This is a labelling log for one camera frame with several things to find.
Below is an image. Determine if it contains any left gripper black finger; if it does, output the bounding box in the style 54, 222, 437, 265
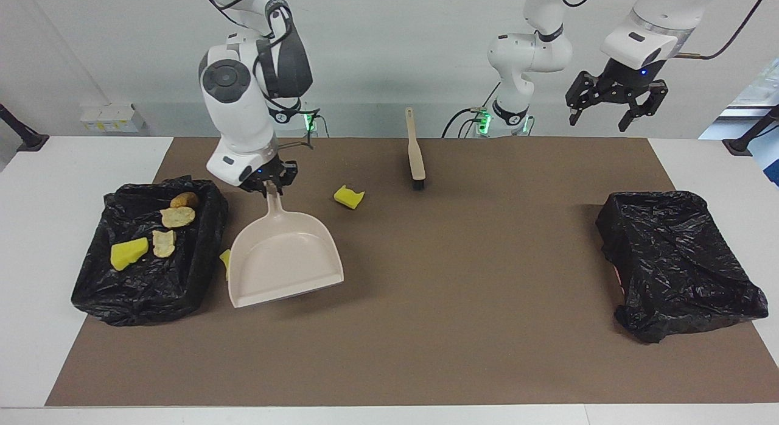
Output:
566, 72, 606, 126
619, 81, 668, 132

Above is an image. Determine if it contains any beige plastic dustpan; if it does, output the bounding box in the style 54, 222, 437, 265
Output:
227, 183, 345, 309

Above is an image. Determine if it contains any pale oval bread roll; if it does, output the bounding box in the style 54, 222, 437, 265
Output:
160, 206, 197, 229

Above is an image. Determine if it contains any beige hand brush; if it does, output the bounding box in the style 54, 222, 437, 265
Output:
405, 107, 427, 191

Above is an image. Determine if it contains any black trash bag bin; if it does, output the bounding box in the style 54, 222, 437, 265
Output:
595, 190, 769, 344
71, 175, 229, 327

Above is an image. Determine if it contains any black stand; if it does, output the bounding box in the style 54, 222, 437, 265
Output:
0, 104, 50, 152
722, 105, 779, 156

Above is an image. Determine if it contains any brown table mat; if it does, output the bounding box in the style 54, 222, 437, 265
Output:
46, 137, 779, 407

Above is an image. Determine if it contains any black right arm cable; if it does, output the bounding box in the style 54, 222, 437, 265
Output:
196, 0, 317, 152

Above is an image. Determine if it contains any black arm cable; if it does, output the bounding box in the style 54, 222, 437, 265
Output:
196, 0, 317, 152
557, 0, 774, 60

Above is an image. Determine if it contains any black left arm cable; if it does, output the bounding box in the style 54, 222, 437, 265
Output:
557, 0, 774, 60

